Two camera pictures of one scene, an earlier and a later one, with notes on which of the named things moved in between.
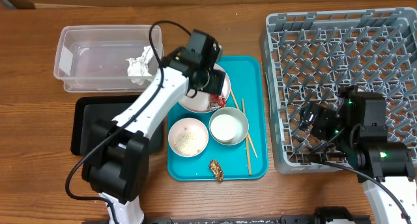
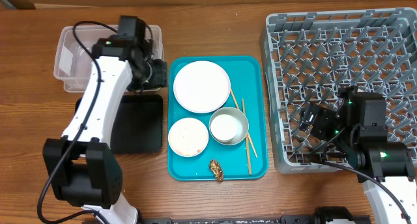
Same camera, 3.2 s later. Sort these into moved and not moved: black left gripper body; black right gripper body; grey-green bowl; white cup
Moved: black left gripper body
Not moved: black right gripper body; grey-green bowl; white cup
